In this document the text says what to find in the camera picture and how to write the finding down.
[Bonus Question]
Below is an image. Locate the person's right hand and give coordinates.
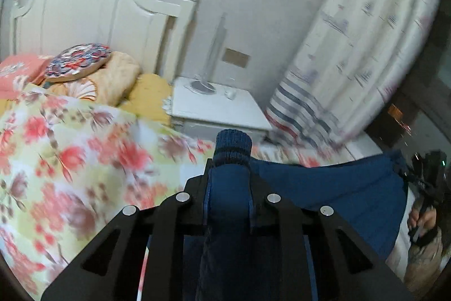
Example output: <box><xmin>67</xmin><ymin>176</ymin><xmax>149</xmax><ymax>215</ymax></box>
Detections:
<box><xmin>407</xmin><ymin>200</ymin><xmax>439</xmax><ymax>247</ymax></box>

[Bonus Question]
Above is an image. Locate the yellow bed sheet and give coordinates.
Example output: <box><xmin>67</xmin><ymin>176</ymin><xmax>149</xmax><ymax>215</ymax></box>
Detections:
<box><xmin>0</xmin><ymin>72</ymin><xmax>174</xmax><ymax>127</ymax></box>

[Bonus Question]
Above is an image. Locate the floral quilt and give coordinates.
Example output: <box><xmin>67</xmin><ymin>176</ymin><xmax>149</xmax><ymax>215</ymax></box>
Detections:
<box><xmin>0</xmin><ymin>83</ymin><xmax>336</xmax><ymax>300</ymax></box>

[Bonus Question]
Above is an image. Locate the beige folded blanket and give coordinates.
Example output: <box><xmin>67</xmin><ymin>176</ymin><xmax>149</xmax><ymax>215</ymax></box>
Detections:
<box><xmin>47</xmin><ymin>50</ymin><xmax>142</xmax><ymax>108</ymax></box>

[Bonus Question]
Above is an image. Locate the pink pillow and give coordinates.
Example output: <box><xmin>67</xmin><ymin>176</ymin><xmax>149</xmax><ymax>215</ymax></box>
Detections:
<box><xmin>0</xmin><ymin>53</ymin><xmax>54</xmax><ymax>100</ymax></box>

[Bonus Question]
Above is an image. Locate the white nightstand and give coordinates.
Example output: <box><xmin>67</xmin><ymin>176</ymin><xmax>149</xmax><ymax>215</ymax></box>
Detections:
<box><xmin>171</xmin><ymin>77</ymin><xmax>272</xmax><ymax>144</ymax></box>

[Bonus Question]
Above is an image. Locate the striped patterned curtain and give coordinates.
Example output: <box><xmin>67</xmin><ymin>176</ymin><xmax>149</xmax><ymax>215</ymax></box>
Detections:
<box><xmin>265</xmin><ymin>0</ymin><xmax>439</xmax><ymax>149</ymax></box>

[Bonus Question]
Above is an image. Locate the brass wall switch plate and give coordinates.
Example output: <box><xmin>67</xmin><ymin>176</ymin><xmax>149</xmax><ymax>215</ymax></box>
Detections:
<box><xmin>222</xmin><ymin>48</ymin><xmax>250</xmax><ymax>69</ymax></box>

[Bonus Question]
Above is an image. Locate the navy blue sweater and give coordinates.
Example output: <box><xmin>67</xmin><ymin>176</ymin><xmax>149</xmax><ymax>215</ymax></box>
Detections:
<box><xmin>184</xmin><ymin>129</ymin><xmax>411</xmax><ymax>300</ymax></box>

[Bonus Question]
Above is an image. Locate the white charger with cable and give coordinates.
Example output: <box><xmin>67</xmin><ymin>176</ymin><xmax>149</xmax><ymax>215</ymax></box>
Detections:
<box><xmin>224</xmin><ymin>86</ymin><xmax>237</xmax><ymax>100</ymax></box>

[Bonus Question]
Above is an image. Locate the right forearm patterned sleeve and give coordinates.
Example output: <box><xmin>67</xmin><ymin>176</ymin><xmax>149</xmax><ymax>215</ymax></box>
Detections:
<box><xmin>404</xmin><ymin>226</ymin><xmax>443</xmax><ymax>300</ymax></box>

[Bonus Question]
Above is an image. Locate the white wooden headboard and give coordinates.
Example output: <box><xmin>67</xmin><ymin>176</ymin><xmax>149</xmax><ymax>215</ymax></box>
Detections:
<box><xmin>8</xmin><ymin>0</ymin><xmax>198</xmax><ymax>82</ymax></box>

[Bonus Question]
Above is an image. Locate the white desk lamp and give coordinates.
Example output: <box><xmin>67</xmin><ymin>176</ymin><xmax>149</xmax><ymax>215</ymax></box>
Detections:
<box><xmin>190</xmin><ymin>12</ymin><xmax>226</xmax><ymax>95</ymax></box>

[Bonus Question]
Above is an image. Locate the round patterned cushion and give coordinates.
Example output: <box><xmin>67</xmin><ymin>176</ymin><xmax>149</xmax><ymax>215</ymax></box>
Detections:
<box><xmin>44</xmin><ymin>43</ymin><xmax>112</xmax><ymax>83</ymax></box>

